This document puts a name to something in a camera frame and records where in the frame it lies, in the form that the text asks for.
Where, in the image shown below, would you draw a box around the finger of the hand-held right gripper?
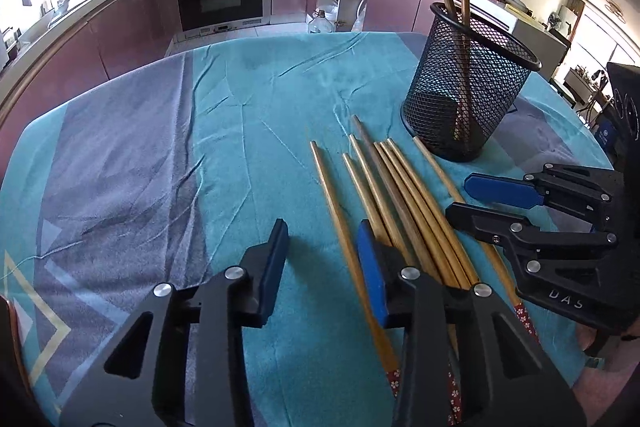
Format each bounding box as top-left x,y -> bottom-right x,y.
464,163 -> 623,228
445,202 -> 621,285

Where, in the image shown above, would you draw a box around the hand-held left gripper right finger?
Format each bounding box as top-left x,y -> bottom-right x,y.
356,219 -> 587,427

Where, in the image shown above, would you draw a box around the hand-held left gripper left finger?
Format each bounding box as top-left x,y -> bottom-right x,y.
59,218 -> 291,427

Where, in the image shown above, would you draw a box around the bunch of bamboo chopsticks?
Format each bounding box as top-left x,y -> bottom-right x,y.
341,134 -> 480,425

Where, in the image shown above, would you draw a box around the black mesh utensil holder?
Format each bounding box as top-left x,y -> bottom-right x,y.
401,2 -> 542,162

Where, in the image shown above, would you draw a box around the person's right forearm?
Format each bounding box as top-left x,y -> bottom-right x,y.
574,324 -> 626,358

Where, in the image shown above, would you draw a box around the teal and grey tablecloth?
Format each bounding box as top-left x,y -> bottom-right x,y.
0,31 -> 616,427

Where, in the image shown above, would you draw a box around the white plastic bag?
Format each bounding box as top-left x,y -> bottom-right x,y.
351,2 -> 371,32

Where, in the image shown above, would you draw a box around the clear plastic water jug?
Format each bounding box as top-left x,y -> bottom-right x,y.
306,9 -> 335,35

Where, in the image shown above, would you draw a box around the wooden chair back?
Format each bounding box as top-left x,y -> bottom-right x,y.
0,294 -> 23,408

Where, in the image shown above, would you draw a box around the purple kitchen cabinets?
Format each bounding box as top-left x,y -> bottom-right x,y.
0,0 -> 451,168

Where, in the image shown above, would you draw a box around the light kitchen countertop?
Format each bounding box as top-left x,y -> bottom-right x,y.
0,0 -> 518,72

